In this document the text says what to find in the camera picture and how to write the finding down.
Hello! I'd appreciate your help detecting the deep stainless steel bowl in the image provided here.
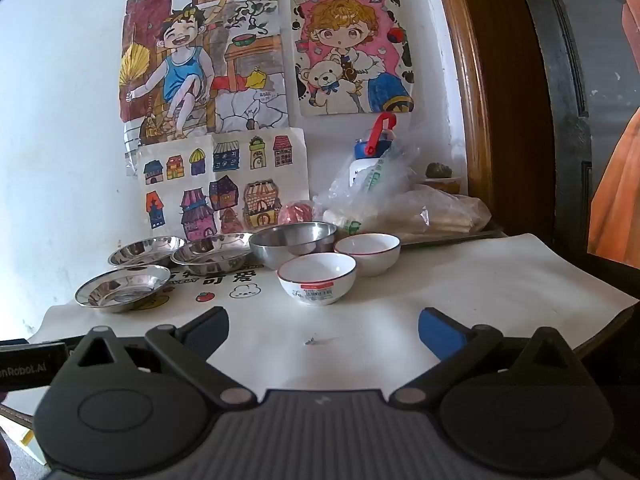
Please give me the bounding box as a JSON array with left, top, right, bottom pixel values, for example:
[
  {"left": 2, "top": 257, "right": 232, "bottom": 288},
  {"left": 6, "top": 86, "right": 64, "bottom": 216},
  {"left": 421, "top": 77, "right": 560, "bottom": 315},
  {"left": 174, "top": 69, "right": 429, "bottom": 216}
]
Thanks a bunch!
[{"left": 248, "top": 221, "right": 338, "bottom": 271}]

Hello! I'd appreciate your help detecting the white bowl with red rim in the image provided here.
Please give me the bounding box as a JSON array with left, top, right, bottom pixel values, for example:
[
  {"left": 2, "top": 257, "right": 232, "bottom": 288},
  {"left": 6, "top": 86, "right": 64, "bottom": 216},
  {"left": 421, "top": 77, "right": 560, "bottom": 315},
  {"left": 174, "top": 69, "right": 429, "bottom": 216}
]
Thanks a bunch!
[
  {"left": 276, "top": 252, "right": 358, "bottom": 307},
  {"left": 333, "top": 233, "right": 402, "bottom": 277}
]

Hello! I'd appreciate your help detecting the clear plastic bag green print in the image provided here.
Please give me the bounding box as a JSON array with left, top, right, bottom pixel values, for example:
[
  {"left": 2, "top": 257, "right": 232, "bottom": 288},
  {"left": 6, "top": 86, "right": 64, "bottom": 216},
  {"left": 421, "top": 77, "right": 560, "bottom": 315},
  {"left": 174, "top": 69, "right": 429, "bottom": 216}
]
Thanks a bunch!
[{"left": 312, "top": 142, "right": 431, "bottom": 241}]

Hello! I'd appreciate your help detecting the plastic bag of flatbread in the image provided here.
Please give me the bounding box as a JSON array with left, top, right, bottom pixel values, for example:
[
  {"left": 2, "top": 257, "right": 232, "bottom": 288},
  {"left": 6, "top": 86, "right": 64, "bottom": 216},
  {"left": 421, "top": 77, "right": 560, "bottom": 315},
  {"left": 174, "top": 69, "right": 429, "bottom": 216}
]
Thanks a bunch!
[{"left": 380, "top": 185, "right": 493, "bottom": 241}]

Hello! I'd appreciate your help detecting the girl with bear wall drawing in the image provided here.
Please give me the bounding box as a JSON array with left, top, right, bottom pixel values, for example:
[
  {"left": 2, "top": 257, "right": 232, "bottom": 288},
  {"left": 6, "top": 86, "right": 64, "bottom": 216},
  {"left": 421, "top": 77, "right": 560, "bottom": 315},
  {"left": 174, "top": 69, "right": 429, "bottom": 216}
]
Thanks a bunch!
[{"left": 290, "top": 0, "right": 418, "bottom": 118}]

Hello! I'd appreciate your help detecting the shallow stainless steel plate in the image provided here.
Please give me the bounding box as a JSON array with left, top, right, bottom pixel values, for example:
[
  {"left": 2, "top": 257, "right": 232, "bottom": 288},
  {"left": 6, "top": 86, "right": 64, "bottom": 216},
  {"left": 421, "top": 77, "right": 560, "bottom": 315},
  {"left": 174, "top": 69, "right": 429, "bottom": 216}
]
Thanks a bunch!
[
  {"left": 171, "top": 233, "right": 256, "bottom": 277},
  {"left": 107, "top": 236, "right": 187, "bottom": 268},
  {"left": 75, "top": 264, "right": 173, "bottom": 313}
]

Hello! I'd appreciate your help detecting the white water bottle blue lid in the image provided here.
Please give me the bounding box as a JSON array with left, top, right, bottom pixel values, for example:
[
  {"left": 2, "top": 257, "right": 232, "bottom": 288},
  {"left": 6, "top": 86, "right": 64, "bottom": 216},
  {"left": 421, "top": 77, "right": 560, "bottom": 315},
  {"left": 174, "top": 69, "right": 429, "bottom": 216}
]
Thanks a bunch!
[{"left": 352, "top": 112, "right": 401, "bottom": 196}]

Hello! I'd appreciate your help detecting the colourful houses drawing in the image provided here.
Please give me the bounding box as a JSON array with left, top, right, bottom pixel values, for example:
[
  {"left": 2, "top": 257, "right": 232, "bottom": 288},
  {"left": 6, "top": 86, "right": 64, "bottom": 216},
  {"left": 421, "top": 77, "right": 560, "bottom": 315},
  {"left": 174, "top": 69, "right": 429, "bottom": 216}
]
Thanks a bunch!
[{"left": 136, "top": 127, "right": 311, "bottom": 243}]

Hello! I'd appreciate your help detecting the brown wooden door frame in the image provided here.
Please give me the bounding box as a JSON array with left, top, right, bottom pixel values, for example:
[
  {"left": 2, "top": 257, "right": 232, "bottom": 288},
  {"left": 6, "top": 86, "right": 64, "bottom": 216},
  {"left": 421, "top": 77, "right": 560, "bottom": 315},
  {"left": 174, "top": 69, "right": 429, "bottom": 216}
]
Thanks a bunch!
[{"left": 430, "top": 0, "right": 561, "bottom": 241}]

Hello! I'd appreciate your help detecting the dark painting frame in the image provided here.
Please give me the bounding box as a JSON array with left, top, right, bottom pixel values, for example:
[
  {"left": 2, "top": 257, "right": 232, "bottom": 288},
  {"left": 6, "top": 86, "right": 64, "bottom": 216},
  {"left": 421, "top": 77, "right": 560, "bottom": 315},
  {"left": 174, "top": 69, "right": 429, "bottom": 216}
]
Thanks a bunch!
[{"left": 510, "top": 0, "right": 640, "bottom": 321}]

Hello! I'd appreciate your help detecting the laughing boy wall drawing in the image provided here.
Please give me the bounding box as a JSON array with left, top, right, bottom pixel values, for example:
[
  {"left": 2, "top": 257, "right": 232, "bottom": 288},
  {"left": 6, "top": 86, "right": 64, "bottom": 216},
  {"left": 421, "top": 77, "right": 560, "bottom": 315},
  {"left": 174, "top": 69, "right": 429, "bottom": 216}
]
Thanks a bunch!
[{"left": 117, "top": 0, "right": 291, "bottom": 143}]

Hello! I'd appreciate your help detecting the clear plastic food cup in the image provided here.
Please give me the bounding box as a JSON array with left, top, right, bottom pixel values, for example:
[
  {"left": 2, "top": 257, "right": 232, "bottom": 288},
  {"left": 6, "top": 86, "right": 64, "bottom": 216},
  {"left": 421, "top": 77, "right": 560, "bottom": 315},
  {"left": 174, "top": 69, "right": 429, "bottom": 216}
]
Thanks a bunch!
[{"left": 422, "top": 161, "right": 463, "bottom": 196}]

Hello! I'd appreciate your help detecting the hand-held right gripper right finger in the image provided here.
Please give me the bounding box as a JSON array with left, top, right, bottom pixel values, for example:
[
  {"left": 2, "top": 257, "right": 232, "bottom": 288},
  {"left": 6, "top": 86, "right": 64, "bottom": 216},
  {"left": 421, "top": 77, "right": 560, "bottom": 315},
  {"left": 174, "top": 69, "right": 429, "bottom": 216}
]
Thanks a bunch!
[{"left": 387, "top": 307, "right": 576, "bottom": 410}]

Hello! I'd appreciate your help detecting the metal tray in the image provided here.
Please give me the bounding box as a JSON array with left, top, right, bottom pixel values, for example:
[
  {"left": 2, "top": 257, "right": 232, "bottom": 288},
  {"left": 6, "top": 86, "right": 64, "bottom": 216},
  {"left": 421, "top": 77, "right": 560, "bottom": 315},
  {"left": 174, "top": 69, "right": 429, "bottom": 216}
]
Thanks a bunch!
[{"left": 400, "top": 220, "right": 506, "bottom": 247}]

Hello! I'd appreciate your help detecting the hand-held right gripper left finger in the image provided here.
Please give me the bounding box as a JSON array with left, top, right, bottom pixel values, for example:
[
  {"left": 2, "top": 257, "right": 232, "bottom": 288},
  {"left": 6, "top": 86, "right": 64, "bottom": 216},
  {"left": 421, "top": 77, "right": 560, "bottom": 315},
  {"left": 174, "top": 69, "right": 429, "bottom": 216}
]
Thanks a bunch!
[{"left": 67, "top": 306, "right": 258, "bottom": 410}]

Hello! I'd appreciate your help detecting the red fruit in foam net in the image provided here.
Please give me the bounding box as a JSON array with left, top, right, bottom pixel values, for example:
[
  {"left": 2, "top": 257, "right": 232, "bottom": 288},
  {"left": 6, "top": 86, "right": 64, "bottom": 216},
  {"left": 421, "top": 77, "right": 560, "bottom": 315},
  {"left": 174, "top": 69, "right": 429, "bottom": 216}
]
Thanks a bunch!
[{"left": 278, "top": 201, "right": 316, "bottom": 226}]

